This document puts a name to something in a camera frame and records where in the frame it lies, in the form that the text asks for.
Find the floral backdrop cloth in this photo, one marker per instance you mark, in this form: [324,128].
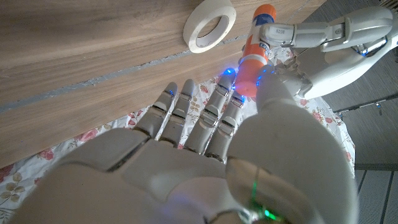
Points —
[18,183]

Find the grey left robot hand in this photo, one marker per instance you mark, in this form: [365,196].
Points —
[335,56]

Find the orange and white glue stick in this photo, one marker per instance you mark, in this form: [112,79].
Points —
[255,48]

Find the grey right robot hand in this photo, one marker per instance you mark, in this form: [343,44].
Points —
[174,174]

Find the beige masking tape roll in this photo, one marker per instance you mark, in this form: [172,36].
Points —
[199,21]

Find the black metal rail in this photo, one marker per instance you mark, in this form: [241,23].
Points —
[367,103]

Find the orange glue stick cap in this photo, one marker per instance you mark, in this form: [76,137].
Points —
[247,77]

